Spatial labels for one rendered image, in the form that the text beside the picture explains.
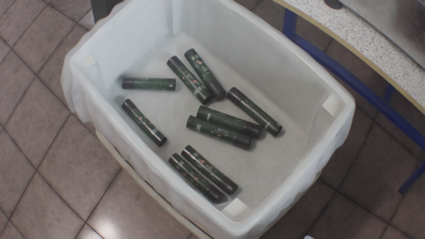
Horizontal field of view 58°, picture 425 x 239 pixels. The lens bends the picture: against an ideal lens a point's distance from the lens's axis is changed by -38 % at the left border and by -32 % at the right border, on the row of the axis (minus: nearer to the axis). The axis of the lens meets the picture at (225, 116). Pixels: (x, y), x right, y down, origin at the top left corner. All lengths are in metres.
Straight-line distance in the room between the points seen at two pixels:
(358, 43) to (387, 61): 0.10
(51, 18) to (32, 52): 0.21
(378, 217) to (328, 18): 0.91
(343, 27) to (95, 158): 1.06
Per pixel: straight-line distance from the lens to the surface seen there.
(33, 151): 1.96
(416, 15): 1.04
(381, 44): 1.20
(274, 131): 1.31
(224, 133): 1.30
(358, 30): 1.19
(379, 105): 1.47
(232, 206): 1.05
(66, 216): 1.82
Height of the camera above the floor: 1.68
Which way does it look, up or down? 65 degrees down
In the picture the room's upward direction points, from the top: 2 degrees clockwise
